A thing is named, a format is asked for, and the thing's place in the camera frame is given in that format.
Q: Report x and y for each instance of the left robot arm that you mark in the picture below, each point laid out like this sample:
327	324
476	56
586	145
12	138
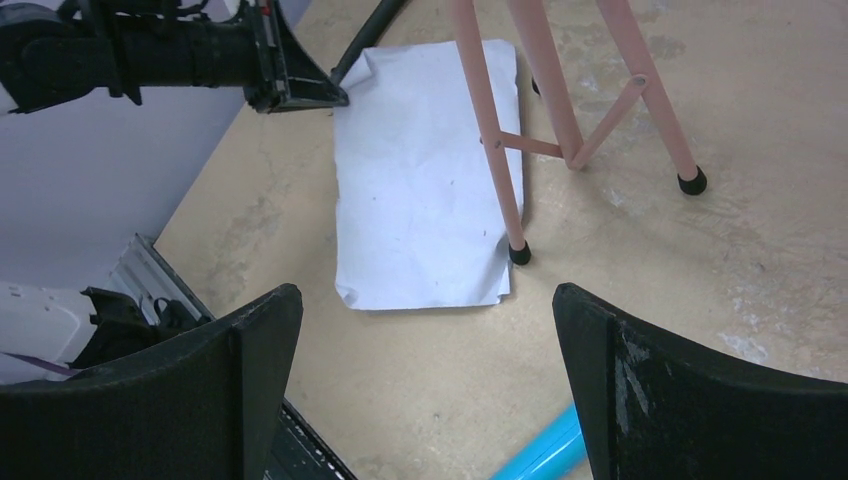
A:
50	57

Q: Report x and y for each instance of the blue toy microphone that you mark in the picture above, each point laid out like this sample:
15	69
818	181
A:
554	453

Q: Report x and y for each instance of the black foam tube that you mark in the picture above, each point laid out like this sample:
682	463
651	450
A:
368	36

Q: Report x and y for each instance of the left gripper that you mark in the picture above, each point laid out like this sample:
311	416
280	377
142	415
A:
288	79

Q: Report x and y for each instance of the aluminium frame rail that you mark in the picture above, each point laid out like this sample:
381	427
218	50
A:
143	274

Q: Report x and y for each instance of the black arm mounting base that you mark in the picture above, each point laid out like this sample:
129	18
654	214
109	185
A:
299	453

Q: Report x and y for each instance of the white paper sheet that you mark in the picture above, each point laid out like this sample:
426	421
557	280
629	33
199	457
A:
417	219

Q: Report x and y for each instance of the pink perforated music stand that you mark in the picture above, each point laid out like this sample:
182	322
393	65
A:
644	83

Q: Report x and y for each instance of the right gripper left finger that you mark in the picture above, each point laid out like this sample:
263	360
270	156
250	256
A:
201	405

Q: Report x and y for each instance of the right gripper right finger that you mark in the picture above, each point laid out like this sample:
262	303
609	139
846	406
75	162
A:
655	405

